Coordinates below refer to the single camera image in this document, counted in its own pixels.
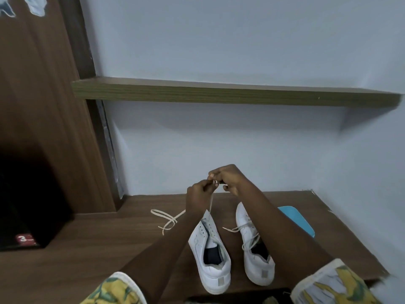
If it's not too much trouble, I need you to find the person's left hand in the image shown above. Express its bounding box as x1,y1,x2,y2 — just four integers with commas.
186,179,219,216

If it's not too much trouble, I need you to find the person's right hand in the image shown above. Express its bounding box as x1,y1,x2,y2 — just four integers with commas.
208,164,251,197

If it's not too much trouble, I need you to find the cream shoelace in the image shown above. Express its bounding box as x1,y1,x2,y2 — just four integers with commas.
150,177,222,244
222,218,262,252

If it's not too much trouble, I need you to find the blue plastic basket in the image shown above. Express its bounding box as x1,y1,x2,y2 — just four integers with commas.
278,206,316,239

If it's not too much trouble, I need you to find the white sneaker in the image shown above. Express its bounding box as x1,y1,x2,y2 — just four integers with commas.
235,201,275,287
188,209,232,296

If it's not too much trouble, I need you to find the person's right forearm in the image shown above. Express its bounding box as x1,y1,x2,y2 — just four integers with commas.
239,183,335,282

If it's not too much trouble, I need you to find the person's left forearm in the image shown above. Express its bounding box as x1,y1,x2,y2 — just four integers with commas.
119,209,206,301

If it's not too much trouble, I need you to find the panda bear sticker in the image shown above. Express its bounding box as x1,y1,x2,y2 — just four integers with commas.
0,0,16,18

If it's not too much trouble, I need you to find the wooden wall shelf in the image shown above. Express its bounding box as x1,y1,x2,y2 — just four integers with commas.
71,76,402,109

